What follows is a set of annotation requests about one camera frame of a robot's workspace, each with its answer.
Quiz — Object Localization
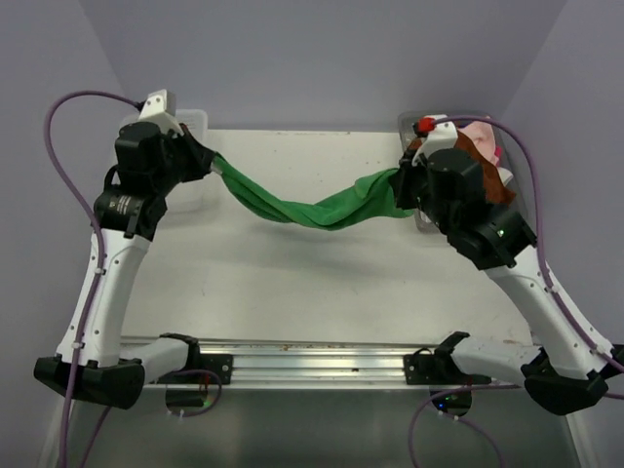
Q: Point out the magenta towel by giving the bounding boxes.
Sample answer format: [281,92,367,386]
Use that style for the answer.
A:
[494,146,503,167]

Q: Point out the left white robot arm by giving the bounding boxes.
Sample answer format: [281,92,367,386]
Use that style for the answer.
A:
[34,122,215,410]

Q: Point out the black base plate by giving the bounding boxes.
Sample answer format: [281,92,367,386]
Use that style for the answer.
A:
[159,353,234,385]
[403,353,468,386]

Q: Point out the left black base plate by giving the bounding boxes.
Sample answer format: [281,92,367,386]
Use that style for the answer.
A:
[159,353,234,385]

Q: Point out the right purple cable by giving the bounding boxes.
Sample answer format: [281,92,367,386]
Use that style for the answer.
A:
[407,114,624,468]

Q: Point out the white plastic basket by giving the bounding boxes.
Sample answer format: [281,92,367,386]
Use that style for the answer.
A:
[119,109,208,214]

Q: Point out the aluminium mounting rail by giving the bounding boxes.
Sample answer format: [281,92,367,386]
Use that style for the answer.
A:
[151,340,538,390]

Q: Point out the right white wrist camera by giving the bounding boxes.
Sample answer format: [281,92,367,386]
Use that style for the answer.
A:
[411,114,458,167]

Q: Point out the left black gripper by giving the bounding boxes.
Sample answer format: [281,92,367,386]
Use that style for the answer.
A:
[152,122,215,194]

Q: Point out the green towel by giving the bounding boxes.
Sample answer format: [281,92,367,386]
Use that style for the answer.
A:
[212,155,413,231]

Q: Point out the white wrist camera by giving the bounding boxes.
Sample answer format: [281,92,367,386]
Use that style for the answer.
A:
[411,114,458,167]
[137,89,182,135]

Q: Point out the purple cable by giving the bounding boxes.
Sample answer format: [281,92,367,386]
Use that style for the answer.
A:
[45,91,223,468]
[407,114,624,468]

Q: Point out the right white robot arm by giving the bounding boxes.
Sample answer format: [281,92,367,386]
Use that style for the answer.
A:
[390,148,623,415]

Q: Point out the brown towel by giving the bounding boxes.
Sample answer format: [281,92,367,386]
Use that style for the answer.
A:
[399,130,515,205]

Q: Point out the light pink towel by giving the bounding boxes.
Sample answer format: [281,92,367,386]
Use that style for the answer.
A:
[459,121,497,166]

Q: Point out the white towel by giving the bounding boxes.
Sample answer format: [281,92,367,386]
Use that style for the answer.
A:
[497,167,513,186]

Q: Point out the grey plastic tray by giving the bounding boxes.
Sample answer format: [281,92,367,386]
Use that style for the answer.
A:
[398,111,527,216]

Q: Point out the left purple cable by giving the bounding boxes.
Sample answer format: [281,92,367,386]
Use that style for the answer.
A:
[45,91,223,468]

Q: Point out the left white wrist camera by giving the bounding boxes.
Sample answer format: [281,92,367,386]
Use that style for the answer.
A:
[137,89,182,135]

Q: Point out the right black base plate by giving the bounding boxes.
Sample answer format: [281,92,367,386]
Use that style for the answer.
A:
[403,353,468,386]

